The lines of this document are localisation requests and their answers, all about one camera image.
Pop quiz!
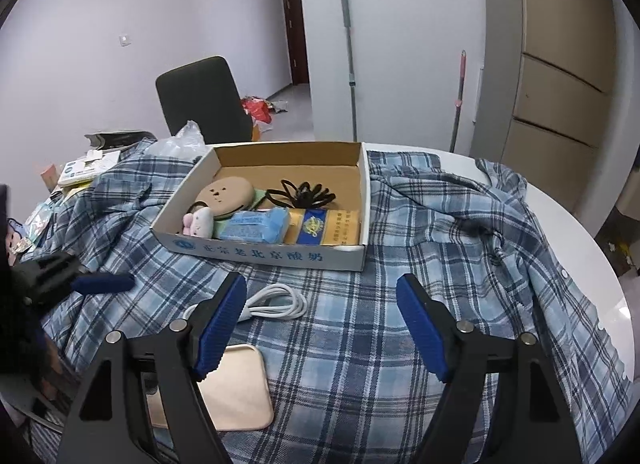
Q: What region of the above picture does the beige phone case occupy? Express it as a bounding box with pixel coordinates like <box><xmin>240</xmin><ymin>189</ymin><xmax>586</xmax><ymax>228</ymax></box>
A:
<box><xmin>146</xmin><ymin>342</ymin><xmax>277</xmax><ymax>433</ymax></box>

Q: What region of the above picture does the white pink plush bunny headband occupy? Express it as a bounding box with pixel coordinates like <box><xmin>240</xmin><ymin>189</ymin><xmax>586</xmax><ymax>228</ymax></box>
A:
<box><xmin>182</xmin><ymin>202</ymin><xmax>215</xmax><ymax>239</ymax></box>

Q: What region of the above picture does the black hair tie bundle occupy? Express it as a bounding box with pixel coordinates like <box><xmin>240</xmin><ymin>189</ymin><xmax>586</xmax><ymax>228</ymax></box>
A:
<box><xmin>263</xmin><ymin>179</ymin><xmax>338</xmax><ymax>211</ymax></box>

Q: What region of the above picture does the blue plaid shirt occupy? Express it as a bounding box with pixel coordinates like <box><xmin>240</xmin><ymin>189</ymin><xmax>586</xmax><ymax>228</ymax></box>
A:
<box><xmin>42</xmin><ymin>151</ymin><xmax>631</xmax><ymax>463</ymax></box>

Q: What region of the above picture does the blue tissue pack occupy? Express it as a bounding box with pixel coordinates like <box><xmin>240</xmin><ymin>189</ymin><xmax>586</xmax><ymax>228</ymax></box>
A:
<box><xmin>215</xmin><ymin>207</ymin><xmax>290</xmax><ymax>244</ymax></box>

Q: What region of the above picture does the white paper booklet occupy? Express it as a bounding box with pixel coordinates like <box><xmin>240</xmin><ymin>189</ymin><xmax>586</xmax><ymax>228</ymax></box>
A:
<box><xmin>58</xmin><ymin>150</ymin><xmax>120</xmax><ymax>187</ymax></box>

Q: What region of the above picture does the brown plush bear pouch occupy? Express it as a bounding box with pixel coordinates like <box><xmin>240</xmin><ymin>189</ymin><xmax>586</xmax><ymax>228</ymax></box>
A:
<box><xmin>194</xmin><ymin>177</ymin><xmax>255</xmax><ymax>219</ymax></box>

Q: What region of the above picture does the gold cigarette box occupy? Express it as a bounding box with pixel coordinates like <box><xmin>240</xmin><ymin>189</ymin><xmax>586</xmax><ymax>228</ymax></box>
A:
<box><xmin>283</xmin><ymin>209</ymin><xmax>360</xmax><ymax>246</ymax></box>

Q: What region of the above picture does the clear plastic bag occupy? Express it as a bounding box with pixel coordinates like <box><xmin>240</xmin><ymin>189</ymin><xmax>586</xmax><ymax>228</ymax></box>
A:
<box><xmin>145</xmin><ymin>120</ymin><xmax>209</xmax><ymax>161</ymax></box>

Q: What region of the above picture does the white cardboard box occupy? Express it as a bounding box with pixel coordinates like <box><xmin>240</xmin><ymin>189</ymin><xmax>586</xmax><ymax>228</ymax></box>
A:
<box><xmin>150</xmin><ymin>141</ymin><xmax>371</xmax><ymax>273</ymax></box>

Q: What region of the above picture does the red plastic bag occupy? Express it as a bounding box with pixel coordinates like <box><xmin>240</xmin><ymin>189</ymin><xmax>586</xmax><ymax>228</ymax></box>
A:
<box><xmin>241</xmin><ymin>96</ymin><xmax>272</xmax><ymax>125</ymax></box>

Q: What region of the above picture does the dark chair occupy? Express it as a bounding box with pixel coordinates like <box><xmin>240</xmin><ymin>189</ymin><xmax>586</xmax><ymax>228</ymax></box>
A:
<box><xmin>155</xmin><ymin>56</ymin><xmax>253</xmax><ymax>144</ymax></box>

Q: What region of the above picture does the dark wooden door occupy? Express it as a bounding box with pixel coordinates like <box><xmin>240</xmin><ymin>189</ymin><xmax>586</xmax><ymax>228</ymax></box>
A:
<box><xmin>282</xmin><ymin>0</ymin><xmax>309</xmax><ymax>84</ymax></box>

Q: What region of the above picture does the gold refrigerator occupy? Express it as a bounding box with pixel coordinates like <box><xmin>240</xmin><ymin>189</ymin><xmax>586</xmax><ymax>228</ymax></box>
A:
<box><xmin>471</xmin><ymin>0</ymin><xmax>616</xmax><ymax>213</ymax></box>

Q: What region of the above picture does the white charging cable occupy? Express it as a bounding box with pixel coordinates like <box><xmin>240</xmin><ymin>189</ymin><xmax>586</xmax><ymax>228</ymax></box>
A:
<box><xmin>182</xmin><ymin>283</ymin><xmax>309</xmax><ymax>324</ymax></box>

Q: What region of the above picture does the pink broom handle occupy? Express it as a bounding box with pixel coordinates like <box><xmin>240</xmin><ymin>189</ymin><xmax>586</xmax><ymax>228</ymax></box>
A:
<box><xmin>448</xmin><ymin>50</ymin><xmax>466</xmax><ymax>153</ymax></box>

